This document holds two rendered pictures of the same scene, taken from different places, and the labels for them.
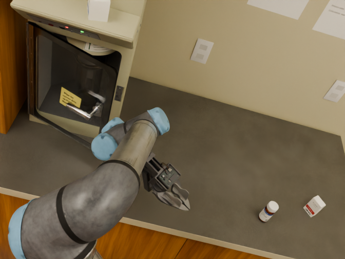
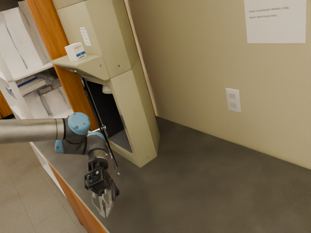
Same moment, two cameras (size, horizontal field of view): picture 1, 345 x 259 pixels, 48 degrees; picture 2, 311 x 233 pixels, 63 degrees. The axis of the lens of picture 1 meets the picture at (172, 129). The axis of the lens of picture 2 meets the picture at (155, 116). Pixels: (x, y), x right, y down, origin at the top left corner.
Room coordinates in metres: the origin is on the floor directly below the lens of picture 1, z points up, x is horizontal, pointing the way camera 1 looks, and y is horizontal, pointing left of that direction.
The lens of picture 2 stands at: (0.66, -0.80, 1.69)
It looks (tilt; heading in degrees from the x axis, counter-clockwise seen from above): 26 degrees down; 67
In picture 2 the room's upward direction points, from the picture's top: 15 degrees counter-clockwise
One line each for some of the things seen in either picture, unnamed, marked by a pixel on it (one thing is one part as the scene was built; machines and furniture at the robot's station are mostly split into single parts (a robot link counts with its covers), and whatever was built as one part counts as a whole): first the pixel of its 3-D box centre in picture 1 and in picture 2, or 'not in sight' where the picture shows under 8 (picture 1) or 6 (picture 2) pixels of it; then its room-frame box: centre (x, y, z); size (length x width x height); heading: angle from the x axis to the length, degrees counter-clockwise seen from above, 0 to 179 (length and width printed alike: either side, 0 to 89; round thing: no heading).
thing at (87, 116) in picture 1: (82, 108); (93, 128); (0.81, 0.29, 1.20); 0.10 x 0.05 x 0.03; 80
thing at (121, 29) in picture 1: (77, 25); (78, 69); (0.86, 0.35, 1.46); 0.32 x 0.11 x 0.10; 99
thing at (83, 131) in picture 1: (69, 94); (97, 121); (0.86, 0.35, 1.19); 0.30 x 0.01 x 0.40; 80
